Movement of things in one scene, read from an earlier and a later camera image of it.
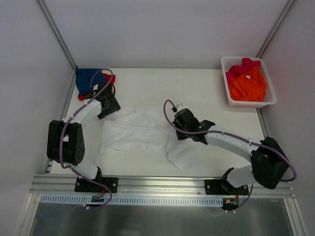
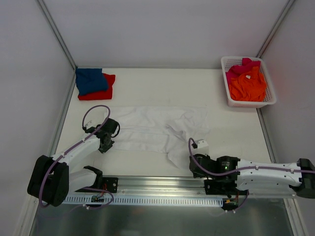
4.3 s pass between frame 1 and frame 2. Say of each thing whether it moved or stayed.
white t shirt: stayed
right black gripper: moved
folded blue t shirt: stayed
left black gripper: moved
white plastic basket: stayed
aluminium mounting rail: stayed
